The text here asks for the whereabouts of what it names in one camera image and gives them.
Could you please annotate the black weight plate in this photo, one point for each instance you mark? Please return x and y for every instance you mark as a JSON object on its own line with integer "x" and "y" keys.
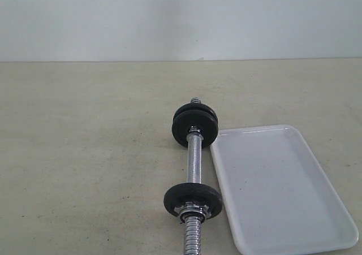
{"x": 195, "y": 106}

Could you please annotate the chrome dumbbell bar with plates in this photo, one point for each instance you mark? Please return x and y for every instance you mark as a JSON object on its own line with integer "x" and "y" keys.
{"x": 192, "y": 201}

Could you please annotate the white rectangular plastic tray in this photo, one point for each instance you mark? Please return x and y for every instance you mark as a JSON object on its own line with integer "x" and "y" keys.
{"x": 276, "y": 195}

